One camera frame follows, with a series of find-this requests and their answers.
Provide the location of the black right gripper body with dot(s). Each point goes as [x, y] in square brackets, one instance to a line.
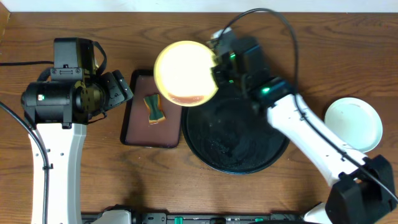
[227, 74]

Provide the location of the orange green scrub sponge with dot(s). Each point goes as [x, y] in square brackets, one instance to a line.
[153, 105]

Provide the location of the round black serving tray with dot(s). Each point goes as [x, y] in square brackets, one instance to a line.
[228, 136]

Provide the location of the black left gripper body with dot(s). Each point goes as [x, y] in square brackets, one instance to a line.
[119, 89]

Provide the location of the black rectangular tray brown liquid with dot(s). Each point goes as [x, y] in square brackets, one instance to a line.
[136, 129]

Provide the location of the yellow plate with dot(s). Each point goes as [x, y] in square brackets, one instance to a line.
[183, 73]

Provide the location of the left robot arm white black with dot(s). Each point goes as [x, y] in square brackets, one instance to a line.
[59, 112]

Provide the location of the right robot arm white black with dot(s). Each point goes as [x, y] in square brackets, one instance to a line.
[362, 189]

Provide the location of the mint green plate top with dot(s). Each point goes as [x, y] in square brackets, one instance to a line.
[356, 122]

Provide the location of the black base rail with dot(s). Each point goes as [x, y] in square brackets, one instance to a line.
[159, 217]

